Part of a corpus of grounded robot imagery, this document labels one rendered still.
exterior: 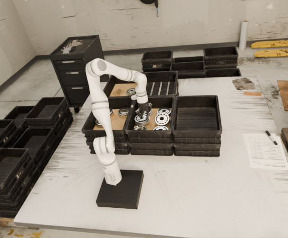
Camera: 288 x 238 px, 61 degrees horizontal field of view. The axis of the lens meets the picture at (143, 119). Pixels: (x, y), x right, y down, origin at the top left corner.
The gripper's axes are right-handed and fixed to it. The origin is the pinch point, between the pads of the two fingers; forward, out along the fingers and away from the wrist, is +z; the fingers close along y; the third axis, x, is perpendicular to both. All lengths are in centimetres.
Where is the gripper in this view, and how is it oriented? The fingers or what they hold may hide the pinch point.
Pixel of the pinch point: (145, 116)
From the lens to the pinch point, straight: 174.1
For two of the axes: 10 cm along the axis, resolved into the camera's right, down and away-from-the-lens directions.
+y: 7.9, -4.6, 4.2
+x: -6.0, -4.2, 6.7
